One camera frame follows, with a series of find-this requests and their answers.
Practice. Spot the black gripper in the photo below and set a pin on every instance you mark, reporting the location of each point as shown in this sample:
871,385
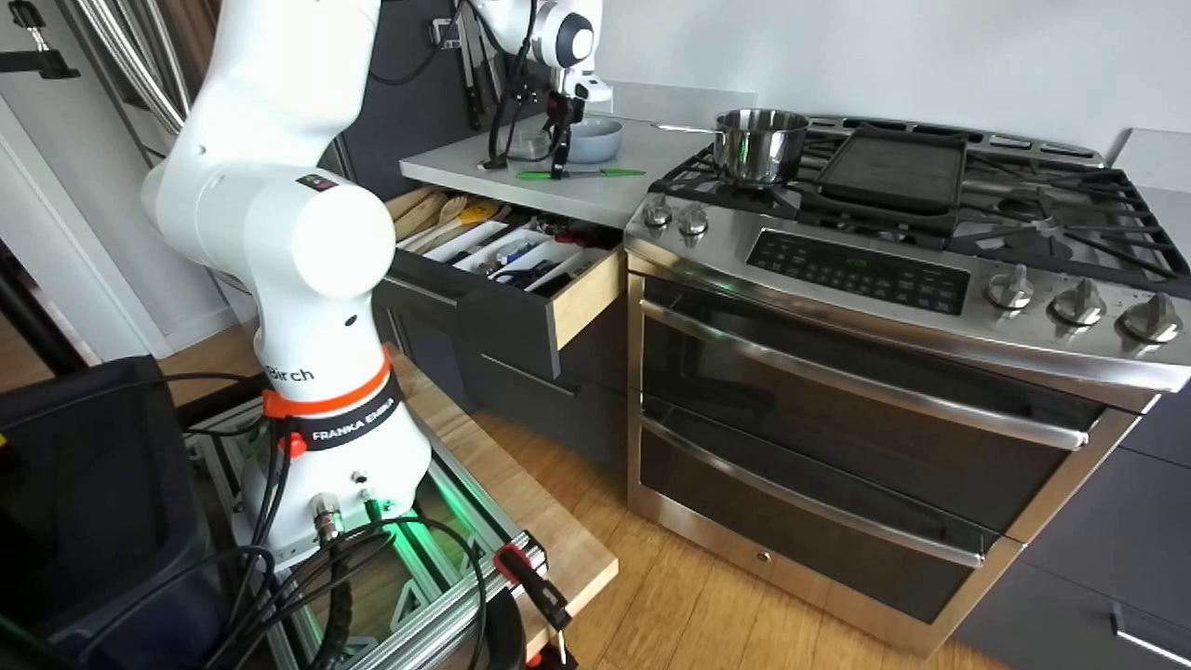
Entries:
562,113

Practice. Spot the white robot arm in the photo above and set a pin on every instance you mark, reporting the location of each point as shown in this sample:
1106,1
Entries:
299,237

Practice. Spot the clear plastic container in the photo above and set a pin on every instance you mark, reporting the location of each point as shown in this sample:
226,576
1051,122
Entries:
531,148

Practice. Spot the grey bowl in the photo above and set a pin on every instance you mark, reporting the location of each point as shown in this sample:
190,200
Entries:
598,138

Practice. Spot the silver range knob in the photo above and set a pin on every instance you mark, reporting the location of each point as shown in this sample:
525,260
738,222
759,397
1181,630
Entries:
1153,323
1077,303
655,212
694,222
1009,289

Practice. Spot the open wooden kitchen drawer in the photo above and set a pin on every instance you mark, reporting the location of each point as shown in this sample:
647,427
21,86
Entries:
583,303

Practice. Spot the tall dark cabinet panel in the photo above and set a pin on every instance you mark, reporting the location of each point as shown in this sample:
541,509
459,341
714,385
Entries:
412,113

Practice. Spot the wooden utensil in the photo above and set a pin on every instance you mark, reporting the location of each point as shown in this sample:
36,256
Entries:
416,211

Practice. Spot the stainless steel pot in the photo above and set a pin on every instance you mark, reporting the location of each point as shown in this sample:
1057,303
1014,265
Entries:
759,150

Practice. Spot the dark grey base cabinet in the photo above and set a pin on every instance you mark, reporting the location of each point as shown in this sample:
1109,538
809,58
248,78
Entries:
532,397

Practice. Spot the black cast iron griddle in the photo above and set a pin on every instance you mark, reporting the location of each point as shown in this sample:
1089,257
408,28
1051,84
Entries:
896,171

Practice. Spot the wooden platform board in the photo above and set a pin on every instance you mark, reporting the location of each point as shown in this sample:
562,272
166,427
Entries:
545,533

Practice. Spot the stainless steel gas range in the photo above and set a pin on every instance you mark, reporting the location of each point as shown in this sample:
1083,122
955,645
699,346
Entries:
857,411

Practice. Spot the red clamp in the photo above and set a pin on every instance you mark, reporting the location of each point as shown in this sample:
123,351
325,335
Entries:
525,577

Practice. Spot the black storage bin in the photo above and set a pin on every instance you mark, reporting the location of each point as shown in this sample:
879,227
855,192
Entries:
86,524

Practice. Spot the aluminium robot stand frame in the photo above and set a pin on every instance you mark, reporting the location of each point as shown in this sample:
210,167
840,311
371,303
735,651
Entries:
421,634

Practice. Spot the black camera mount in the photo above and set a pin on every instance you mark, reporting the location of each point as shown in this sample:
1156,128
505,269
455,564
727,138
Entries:
39,61

